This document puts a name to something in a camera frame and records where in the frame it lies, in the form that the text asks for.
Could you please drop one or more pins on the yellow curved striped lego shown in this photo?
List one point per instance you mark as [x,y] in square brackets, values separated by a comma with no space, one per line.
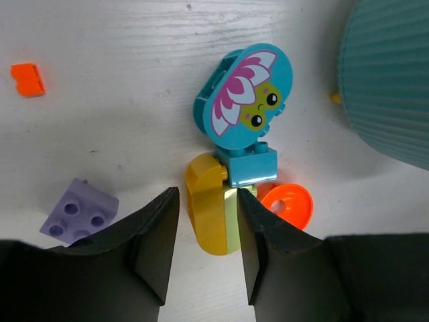
[204,178]

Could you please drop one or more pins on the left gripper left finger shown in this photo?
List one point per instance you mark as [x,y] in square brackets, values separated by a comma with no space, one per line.
[118,274]

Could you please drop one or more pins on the small orange lego piece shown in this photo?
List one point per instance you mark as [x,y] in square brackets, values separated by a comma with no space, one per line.
[28,80]

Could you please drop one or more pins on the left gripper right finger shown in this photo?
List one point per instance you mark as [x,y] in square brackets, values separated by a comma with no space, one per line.
[293,276]

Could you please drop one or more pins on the pale green lego block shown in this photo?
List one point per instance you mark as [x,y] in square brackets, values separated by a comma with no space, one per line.
[231,220]

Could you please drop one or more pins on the teal round divided container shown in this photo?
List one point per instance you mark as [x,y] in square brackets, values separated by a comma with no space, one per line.
[383,77]

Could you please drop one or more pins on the light purple square lego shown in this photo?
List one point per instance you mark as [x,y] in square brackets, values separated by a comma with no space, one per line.
[81,211]

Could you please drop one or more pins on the teal flower frog lego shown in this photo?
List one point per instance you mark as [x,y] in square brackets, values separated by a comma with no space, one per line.
[247,89]

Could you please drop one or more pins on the orange round dish lego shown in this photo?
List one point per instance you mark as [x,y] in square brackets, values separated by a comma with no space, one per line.
[291,202]

